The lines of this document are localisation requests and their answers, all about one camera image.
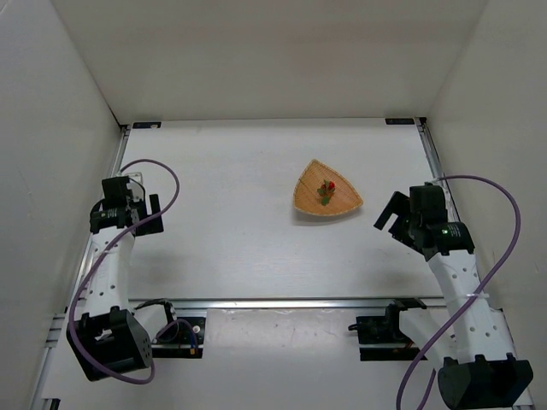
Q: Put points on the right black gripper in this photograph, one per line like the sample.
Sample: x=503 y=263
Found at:
x=399 y=224

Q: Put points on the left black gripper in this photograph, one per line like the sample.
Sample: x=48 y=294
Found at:
x=145 y=221

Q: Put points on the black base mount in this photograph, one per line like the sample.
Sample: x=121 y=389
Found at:
x=174 y=332
x=380 y=337

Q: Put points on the front aluminium frame rail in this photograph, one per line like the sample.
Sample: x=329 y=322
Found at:
x=278 y=303

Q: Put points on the right black corner bracket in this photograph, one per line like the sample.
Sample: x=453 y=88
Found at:
x=399 y=121

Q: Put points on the black corner bracket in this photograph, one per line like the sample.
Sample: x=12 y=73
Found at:
x=399 y=121
x=146 y=125

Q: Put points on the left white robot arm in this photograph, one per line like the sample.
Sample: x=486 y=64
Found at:
x=106 y=334

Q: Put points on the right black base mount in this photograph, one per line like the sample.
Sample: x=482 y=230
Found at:
x=380 y=337

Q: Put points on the right aluminium frame rail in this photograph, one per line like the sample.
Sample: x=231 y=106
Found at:
x=453 y=205

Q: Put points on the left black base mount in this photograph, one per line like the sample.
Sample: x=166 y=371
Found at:
x=174 y=332

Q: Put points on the left black corner bracket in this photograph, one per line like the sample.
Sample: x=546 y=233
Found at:
x=146 y=125

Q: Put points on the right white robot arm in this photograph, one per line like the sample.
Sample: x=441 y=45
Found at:
x=418 y=325

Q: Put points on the woven wicker fruit bowl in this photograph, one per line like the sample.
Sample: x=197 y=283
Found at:
x=306 y=200

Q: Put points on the fake red berries sprig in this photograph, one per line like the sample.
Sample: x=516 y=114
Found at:
x=326 y=191

